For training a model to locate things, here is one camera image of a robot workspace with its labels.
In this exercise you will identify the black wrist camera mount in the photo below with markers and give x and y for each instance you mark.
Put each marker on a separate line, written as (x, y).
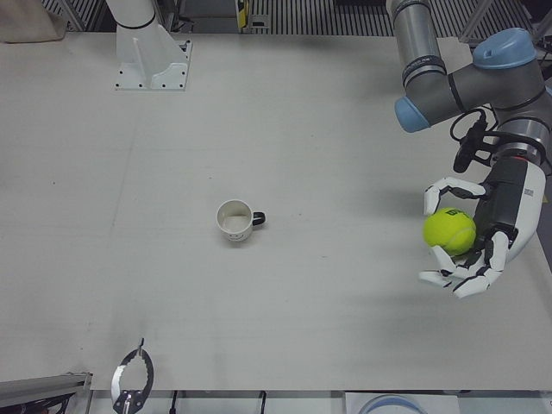
(468, 148)

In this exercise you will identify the metal claw grabber tool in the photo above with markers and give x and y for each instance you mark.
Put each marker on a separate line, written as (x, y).
(148, 371)

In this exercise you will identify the aluminium profile post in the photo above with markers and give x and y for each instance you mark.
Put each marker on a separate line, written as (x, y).
(39, 384)

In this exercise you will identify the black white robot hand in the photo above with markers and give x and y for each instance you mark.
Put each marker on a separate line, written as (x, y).
(504, 202)

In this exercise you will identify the yellow tennis ball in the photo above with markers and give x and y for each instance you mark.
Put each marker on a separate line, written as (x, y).
(448, 228)

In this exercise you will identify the aluminium frame strut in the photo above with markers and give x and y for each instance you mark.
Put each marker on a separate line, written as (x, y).
(483, 19)

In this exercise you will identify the yellow black safety device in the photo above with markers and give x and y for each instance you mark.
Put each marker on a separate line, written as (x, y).
(242, 15)

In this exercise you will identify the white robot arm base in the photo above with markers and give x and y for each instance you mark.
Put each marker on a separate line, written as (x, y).
(138, 47)

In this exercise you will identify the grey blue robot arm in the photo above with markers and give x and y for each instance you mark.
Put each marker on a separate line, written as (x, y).
(416, 43)

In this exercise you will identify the beige cloth bag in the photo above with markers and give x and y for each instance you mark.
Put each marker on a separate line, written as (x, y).
(26, 21)

